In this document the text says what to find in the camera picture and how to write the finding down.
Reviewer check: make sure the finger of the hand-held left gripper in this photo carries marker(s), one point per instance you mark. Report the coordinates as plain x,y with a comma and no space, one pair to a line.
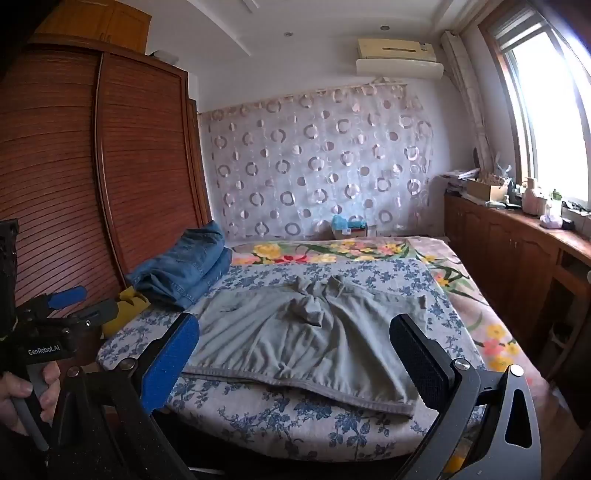
94,311
67,297

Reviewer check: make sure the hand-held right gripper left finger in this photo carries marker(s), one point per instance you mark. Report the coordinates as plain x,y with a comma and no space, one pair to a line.
171,364

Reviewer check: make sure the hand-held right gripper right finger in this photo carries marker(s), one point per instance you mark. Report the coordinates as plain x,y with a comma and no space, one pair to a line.
418,355

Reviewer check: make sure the grey pants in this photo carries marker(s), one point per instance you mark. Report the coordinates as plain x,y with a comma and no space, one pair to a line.
300,341

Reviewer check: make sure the person's left hand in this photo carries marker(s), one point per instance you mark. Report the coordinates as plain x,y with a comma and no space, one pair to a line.
11,392

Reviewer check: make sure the yellow plush toy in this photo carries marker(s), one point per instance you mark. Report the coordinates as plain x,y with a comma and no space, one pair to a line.
120,318

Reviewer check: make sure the pink floral blanket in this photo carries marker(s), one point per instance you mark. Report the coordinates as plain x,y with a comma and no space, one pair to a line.
461,286

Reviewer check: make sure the folded blue jeans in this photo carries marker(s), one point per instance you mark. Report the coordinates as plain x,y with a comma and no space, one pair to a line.
184,267

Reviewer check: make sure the long wooden cabinet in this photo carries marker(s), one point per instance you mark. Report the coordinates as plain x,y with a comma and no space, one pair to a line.
503,249

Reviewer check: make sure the cardboard box with blue bag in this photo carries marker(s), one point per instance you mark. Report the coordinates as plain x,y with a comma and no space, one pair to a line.
348,227

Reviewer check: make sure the wooden slatted wardrobe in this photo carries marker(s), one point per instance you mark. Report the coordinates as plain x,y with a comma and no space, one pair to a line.
138,161

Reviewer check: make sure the open cardboard box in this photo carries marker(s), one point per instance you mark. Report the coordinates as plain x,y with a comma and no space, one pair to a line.
485,190

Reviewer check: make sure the stack of papers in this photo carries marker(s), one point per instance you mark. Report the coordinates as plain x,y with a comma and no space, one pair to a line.
461,180

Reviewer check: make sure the pink pouch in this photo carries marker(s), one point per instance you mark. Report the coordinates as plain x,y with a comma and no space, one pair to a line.
551,221

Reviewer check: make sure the pink bottle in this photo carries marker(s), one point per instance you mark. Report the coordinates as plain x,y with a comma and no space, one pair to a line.
533,198

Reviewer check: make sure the green capped bottle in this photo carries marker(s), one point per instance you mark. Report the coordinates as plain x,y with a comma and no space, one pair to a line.
556,201

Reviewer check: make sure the circle patterned sheer curtain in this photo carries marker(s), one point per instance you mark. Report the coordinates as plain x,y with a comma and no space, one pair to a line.
323,161

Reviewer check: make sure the white box on wardrobe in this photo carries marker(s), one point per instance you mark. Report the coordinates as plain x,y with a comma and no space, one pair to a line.
165,56

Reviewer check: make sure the bundled patterned window curtain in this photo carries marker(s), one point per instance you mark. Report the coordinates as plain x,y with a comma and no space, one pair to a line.
466,92

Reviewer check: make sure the window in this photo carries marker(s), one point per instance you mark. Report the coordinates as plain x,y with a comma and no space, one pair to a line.
545,115

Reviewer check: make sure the wooden overhead cupboard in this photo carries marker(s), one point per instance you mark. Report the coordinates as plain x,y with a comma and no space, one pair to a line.
101,23

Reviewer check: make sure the wall air conditioner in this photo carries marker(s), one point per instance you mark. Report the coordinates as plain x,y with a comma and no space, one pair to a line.
397,57

